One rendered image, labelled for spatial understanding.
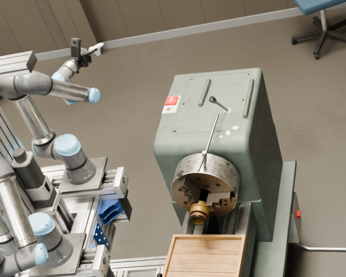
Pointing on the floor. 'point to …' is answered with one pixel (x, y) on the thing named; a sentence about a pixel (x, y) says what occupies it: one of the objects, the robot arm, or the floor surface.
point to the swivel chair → (313, 6)
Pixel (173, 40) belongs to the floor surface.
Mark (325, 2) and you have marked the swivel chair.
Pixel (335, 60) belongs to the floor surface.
